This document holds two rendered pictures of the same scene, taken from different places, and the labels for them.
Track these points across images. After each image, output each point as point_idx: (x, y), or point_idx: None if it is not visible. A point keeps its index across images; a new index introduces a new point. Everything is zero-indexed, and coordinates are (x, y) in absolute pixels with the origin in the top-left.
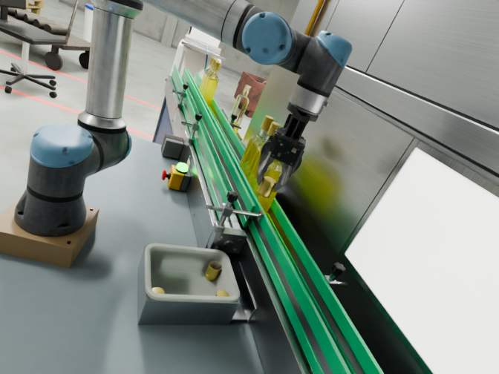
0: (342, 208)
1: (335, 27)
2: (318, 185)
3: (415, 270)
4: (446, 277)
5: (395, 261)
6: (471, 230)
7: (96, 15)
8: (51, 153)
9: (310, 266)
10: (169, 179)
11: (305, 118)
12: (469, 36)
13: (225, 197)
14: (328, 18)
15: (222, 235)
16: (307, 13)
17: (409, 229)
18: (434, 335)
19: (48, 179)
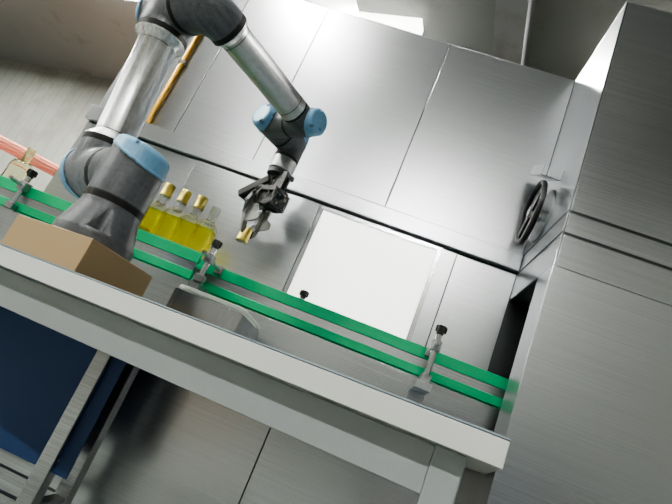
0: (272, 261)
1: (197, 116)
2: (233, 249)
3: (347, 280)
4: (366, 276)
5: (332, 281)
6: (371, 248)
7: (159, 46)
8: (163, 163)
9: None
10: None
11: (292, 178)
12: (331, 151)
13: (188, 252)
14: (183, 105)
15: (201, 287)
16: None
17: (335, 258)
18: (370, 309)
19: (149, 191)
